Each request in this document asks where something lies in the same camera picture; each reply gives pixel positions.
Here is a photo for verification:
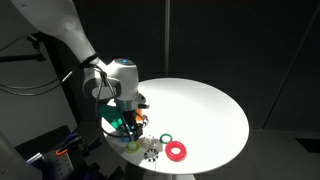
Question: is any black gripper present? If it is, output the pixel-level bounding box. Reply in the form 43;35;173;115
123;105;145;141

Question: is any blue ring with dark dots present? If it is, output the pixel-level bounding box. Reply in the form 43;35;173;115
115;131;133;144

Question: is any orange stacking peg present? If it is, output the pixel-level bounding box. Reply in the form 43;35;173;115
135;109;144;123

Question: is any orange clip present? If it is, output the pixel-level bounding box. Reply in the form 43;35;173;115
54;147;70;157

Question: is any perforated metal board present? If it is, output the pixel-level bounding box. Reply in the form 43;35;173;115
39;146;78;180

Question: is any grey vertical pole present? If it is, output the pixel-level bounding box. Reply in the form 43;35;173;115
164;0;171;77

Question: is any transparent ring with beads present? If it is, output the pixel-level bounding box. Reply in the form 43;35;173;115
139;135;158;150

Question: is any wide black white striped ring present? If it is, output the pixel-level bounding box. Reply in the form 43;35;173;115
141;114;150;127

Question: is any lime green knobbed ring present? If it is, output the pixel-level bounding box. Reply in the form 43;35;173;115
124;140;142;155

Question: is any thin black white striped ring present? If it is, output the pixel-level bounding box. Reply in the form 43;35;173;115
143;148;159;163

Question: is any small dark green ring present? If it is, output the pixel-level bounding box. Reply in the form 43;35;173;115
159;133;174;145

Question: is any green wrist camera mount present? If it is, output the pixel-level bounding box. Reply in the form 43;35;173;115
97;104;124;132

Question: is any red ribbed ring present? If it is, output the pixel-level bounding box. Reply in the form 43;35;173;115
165;140;188;163

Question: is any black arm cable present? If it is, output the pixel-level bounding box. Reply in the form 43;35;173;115
94;63;135;139

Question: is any grey hanging cable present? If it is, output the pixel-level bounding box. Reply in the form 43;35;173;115
0;70;74;97

